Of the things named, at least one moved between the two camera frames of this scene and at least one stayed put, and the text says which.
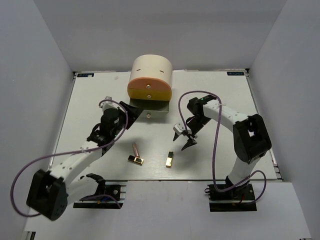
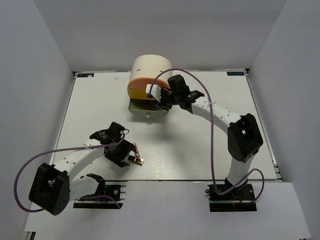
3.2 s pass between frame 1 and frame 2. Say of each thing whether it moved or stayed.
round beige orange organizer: stayed
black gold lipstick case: stayed
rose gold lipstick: stayed
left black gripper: moved
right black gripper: moved
